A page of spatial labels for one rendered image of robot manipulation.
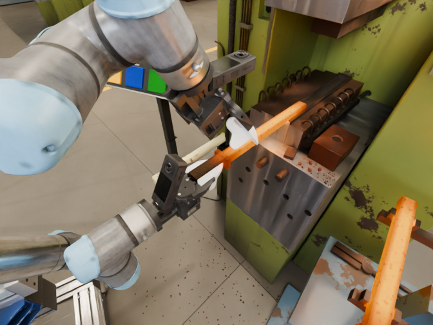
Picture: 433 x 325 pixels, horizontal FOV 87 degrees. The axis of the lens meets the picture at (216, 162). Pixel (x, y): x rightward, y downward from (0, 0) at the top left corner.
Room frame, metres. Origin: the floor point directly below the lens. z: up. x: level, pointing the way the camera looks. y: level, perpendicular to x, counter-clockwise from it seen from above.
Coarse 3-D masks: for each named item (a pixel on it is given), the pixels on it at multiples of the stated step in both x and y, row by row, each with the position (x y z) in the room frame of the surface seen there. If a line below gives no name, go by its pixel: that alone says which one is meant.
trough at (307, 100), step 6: (336, 78) 0.84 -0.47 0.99; (342, 78) 0.84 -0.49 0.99; (324, 84) 0.78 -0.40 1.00; (330, 84) 0.80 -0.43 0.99; (336, 84) 0.80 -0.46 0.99; (318, 90) 0.75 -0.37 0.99; (324, 90) 0.76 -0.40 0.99; (312, 96) 0.72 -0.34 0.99; (318, 96) 0.72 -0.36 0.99; (306, 102) 0.68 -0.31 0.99; (312, 102) 0.68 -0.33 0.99
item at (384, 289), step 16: (400, 208) 0.27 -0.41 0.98; (400, 224) 0.23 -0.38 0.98; (400, 240) 0.19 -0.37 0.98; (384, 256) 0.17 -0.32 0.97; (400, 256) 0.16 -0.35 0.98; (384, 272) 0.13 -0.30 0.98; (400, 272) 0.13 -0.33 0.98; (384, 288) 0.11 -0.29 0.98; (368, 304) 0.09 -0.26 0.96; (384, 304) 0.08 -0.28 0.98; (368, 320) 0.06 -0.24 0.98; (384, 320) 0.06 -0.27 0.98
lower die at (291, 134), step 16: (304, 80) 0.85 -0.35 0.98; (320, 80) 0.83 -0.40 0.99; (352, 80) 0.83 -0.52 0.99; (272, 96) 0.73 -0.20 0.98; (288, 96) 0.71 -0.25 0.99; (304, 96) 0.70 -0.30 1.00; (336, 96) 0.71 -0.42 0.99; (256, 112) 0.64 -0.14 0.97; (272, 112) 0.62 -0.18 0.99; (304, 112) 0.60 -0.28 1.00; (320, 112) 0.61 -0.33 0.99; (288, 128) 0.55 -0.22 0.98; (304, 128) 0.53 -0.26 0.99; (288, 144) 0.54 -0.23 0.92
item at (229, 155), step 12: (288, 108) 0.61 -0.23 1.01; (300, 108) 0.61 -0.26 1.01; (276, 120) 0.55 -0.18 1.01; (264, 132) 0.49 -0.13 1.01; (252, 144) 0.45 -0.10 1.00; (216, 156) 0.39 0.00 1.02; (228, 156) 0.39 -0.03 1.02; (204, 168) 0.35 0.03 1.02; (228, 168) 0.38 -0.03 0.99; (192, 180) 0.33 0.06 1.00
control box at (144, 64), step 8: (192, 24) 0.92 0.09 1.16; (136, 64) 0.84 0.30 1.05; (144, 64) 0.83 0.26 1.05; (144, 72) 0.82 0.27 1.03; (144, 80) 0.80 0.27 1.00; (120, 88) 0.82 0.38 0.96; (128, 88) 0.81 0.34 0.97; (136, 88) 0.80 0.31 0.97; (144, 88) 0.79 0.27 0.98; (160, 96) 0.75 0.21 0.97
